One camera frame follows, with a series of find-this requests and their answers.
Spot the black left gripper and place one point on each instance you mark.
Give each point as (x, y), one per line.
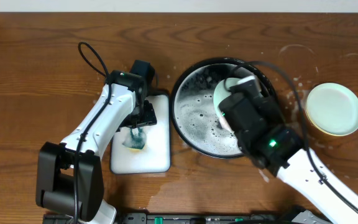
(145, 117)

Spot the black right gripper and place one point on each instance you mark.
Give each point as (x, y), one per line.
(270, 107)

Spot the green and yellow sponge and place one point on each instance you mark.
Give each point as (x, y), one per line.
(135, 139)

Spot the yellow plate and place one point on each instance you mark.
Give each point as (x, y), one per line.
(322, 132)

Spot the light green plate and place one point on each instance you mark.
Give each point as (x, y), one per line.
(220, 93)
(333, 109)

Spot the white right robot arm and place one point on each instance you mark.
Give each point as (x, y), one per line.
(282, 152)

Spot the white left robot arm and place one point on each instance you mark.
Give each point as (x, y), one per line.
(69, 174)

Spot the black rectangular soapy tray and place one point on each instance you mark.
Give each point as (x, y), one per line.
(155, 156)

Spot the round black metal tray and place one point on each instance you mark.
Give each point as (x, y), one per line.
(192, 109)

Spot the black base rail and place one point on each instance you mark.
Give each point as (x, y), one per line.
(143, 218)

